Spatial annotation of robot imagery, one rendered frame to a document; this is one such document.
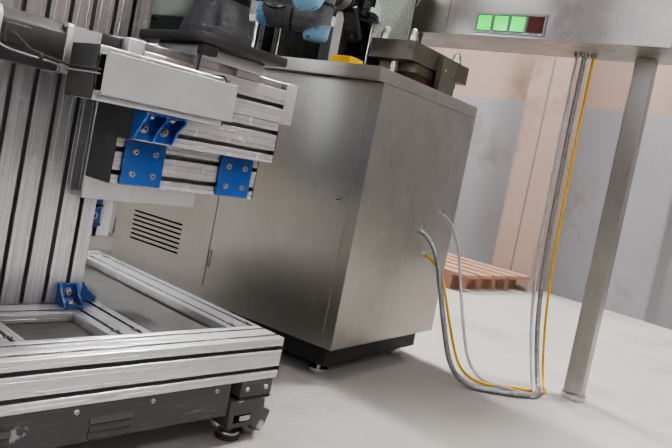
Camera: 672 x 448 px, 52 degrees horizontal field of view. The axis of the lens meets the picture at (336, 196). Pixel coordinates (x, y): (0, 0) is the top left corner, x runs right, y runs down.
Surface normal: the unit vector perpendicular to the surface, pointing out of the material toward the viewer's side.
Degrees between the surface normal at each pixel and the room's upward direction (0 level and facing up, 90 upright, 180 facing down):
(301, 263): 90
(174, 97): 90
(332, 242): 90
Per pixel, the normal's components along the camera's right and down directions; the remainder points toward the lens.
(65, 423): 0.72, 0.18
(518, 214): -0.66, -0.09
